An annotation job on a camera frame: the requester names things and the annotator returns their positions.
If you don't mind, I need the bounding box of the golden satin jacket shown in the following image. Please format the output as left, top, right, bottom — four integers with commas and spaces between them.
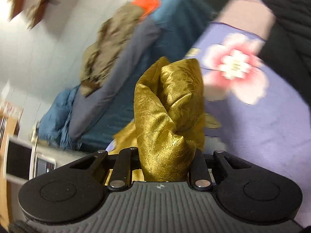
110, 57, 221, 182

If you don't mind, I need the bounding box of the purple floral bed sheet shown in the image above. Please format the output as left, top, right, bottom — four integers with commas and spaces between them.
185, 24, 310, 226

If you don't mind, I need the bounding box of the silver appliance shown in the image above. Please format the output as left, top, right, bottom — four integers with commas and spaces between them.
3, 136, 86, 185

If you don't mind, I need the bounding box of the olive brown garment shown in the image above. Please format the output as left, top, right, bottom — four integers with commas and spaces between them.
79, 2, 144, 97

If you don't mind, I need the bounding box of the grey blanket on bed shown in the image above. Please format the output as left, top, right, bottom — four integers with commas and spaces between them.
69, 17, 161, 140

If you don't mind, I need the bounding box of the black quilted coat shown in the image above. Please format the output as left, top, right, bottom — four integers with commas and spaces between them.
258, 0, 310, 104

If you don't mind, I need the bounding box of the orange cloth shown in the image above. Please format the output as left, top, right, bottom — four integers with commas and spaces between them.
131, 0, 161, 21

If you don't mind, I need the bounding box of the pink blanket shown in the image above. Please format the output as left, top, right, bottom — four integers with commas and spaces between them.
215, 0, 275, 40

